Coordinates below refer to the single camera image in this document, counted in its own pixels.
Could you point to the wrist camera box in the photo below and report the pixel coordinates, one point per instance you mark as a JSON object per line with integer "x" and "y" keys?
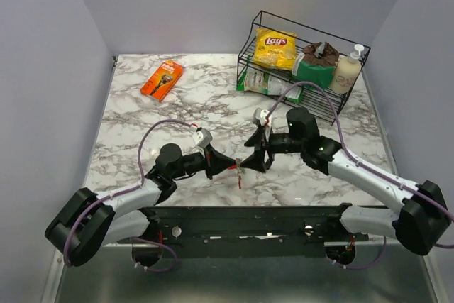
{"x": 202, "y": 139}
{"x": 262, "y": 117}

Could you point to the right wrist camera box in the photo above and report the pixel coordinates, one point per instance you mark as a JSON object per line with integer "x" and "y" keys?
{"x": 262, "y": 117}

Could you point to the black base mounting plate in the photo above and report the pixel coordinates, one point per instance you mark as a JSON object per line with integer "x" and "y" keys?
{"x": 241, "y": 232}

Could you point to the orange razor box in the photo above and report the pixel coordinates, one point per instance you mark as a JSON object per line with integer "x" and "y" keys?
{"x": 162, "y": 81}

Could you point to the green white snack bag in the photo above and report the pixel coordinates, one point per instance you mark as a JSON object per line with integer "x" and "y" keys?
{"x": 262, "y": 83}

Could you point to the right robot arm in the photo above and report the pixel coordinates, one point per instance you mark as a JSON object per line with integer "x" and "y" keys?
{"x": 414, "y": 214}

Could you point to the green brown coffee bag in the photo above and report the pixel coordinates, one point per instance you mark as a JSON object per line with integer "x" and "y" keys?
{"x": 316, "y": 64}

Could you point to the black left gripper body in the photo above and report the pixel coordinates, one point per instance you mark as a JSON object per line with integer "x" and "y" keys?
{"x": 194, "y": 163}

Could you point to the black wire shelf rack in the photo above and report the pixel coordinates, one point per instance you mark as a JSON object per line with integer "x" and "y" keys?
{"x": 322, "y": 103}

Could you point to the cream lotion pump bottle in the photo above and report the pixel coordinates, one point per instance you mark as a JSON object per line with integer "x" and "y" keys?
{"x": 347, "y": 71}

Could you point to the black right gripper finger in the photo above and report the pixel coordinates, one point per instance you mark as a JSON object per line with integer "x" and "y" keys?
{"x": 259, "y": 137}
{"x": 256, "y": 161}

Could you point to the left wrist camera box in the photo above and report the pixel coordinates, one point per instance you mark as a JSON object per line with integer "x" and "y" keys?
{"x": 202, "y": 139}

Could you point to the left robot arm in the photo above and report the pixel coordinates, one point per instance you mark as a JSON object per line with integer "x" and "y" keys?
{"x": 89, "y": 221}

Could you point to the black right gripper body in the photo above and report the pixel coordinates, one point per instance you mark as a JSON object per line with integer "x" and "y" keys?
{"x": 281, "y": 143}

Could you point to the yellow Lays chips bag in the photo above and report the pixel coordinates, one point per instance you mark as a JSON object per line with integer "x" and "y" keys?
{"x": 274, "y": 49}

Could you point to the steel key organizer red handle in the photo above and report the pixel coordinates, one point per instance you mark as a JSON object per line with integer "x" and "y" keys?
{"x": 239, "y": 173}

